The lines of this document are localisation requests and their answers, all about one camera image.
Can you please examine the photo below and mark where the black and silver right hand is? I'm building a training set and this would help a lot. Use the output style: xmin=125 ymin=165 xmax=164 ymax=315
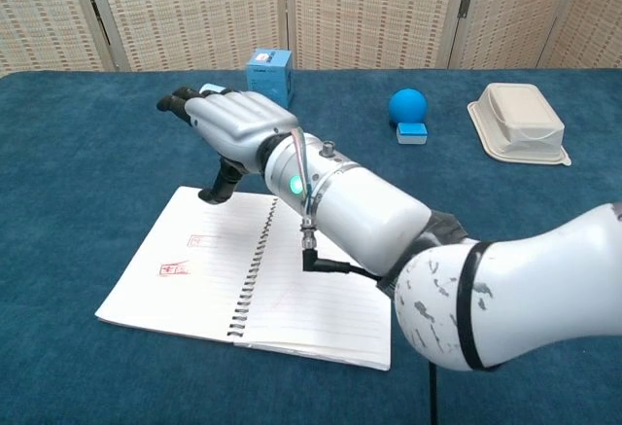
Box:
xmin=155 ymin=85 xmax=298 ymax=206

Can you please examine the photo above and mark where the kraft spiral notebook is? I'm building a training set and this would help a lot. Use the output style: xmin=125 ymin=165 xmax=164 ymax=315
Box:
xmin=94 ymin=185 xmax=393 ymax=372

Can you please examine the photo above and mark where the blue cardboard box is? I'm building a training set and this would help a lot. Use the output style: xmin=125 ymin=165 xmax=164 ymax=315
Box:
xmin=245 ymin=48 xmax=294 ymax=109

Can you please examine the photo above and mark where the woven folding screen panel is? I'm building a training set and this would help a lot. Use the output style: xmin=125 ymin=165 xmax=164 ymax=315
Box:
xmin=77 ymin=0 xmax=294 ymax=73
xmin=0 ymin=0 xmax=106 ymax=77
xmin=283 ymin=0 xmax=475 ymax=71
xmin=536 ymin=0 xmax=622 ymax=69
xmin=446 ymin=0 xmax=590 ymax=70

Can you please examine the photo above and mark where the blue table cloth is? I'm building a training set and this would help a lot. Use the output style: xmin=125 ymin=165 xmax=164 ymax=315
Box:
xmin=0 ymin=67 xmax=622 ymax=425

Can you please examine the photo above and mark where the blue ball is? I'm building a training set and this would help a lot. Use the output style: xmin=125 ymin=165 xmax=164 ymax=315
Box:
xmin=388 ymin=88 xmax=430 ymax=129

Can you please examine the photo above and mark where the small blue and white block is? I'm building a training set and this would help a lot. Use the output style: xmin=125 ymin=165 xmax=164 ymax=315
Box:
xmin=395 ymin=122 xmax=431 ymax=146

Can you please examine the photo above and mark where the beige takeaway food container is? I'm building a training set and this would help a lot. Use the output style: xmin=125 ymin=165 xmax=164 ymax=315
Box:
xmin=466 ymin=82 xmax=573 ymax=167

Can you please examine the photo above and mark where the black angled connector cable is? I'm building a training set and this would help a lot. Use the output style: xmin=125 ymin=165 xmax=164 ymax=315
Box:
xmin=299 ymin=218 xmax=390 ymax=283

